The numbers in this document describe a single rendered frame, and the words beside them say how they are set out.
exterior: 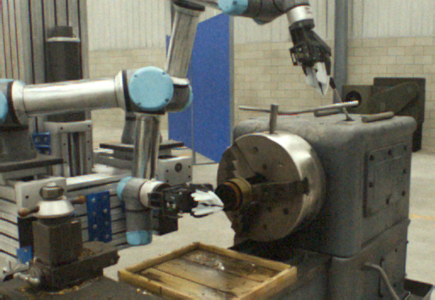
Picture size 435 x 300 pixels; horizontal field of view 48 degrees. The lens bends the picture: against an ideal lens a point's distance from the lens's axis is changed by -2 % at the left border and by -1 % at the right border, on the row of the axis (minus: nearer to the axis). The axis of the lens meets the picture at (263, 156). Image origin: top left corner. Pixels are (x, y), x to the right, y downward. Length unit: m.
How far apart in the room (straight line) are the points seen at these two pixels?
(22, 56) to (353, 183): 1.13
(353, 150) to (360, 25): 10.50
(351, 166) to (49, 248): 0.83
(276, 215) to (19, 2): 1.06
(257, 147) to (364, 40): 10.43
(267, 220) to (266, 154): 0.19
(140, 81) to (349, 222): 0.71
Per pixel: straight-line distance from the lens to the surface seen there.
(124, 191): 1.42
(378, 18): 11.77
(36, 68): 1.79
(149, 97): 1.33
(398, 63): 11.49
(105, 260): 1.12
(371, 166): 1.57
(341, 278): 1.52
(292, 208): 1.35
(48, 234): 1.04
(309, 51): 1.40
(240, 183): 1.31
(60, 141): 1.74
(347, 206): 1.45
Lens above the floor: 1.38
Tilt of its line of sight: 9 degrees down
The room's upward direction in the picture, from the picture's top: straight up
